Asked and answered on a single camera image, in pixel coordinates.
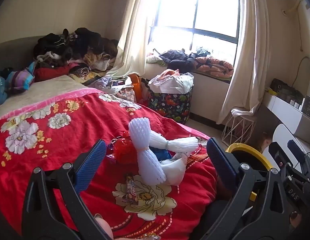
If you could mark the light purple garment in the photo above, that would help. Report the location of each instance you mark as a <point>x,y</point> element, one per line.
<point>107,83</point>

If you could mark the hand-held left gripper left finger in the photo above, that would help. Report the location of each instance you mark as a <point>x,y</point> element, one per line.
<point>92,162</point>

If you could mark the dinosaur print laundry basket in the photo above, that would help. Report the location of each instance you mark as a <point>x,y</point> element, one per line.
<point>170,106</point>

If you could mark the floral fabric bag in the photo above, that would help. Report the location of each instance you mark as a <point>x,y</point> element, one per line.
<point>126,95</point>

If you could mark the white foam net bundle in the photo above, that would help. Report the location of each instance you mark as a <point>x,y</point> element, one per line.
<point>151,166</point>
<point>182,143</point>

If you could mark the dark jacket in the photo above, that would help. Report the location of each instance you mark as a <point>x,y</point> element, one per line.
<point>180,56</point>

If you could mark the beige bed sheet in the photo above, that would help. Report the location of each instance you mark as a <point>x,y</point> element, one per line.
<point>44,90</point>

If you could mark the pile of dark clothes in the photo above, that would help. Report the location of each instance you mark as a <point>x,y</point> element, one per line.
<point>79,42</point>

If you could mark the purple striped pillow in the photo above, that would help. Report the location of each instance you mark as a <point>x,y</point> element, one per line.
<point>21,78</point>

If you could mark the person's left hand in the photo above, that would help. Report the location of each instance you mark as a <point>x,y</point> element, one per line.
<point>103,227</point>

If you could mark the cardboard box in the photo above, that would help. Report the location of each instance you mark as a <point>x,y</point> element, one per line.
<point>263,141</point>

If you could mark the dark storage box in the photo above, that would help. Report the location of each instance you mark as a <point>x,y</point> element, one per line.
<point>308,108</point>

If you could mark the white cloth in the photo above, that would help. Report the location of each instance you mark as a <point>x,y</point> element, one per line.
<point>177,82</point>

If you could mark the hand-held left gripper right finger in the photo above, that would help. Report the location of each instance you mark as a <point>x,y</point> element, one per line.
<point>221,163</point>

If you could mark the purple foil wrapper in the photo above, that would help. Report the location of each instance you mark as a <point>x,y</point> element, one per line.
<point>110,157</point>

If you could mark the orange bag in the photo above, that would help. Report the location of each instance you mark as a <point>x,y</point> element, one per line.
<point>135,87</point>

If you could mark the brown candy bar wrapper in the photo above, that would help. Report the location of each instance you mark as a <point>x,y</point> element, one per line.
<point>131,188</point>

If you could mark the yellow rimmed trash bin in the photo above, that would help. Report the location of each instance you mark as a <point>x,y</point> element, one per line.
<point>235,147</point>

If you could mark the red floral blanket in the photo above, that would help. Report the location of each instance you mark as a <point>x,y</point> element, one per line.
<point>69,142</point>

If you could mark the grey headboard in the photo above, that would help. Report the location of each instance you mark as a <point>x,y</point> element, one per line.
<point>14,52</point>

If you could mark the red cellophane wrapper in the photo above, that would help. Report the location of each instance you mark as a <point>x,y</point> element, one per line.
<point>123,148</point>

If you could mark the dark bag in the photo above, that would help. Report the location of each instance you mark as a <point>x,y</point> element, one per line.
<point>286,90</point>

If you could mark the orange red cloth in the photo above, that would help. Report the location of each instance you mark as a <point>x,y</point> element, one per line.
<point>168,73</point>

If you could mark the white plastic bag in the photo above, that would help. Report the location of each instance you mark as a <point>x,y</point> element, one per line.
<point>175,170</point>

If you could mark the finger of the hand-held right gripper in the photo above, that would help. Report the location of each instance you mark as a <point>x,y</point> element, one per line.
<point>296,149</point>
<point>277,153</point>

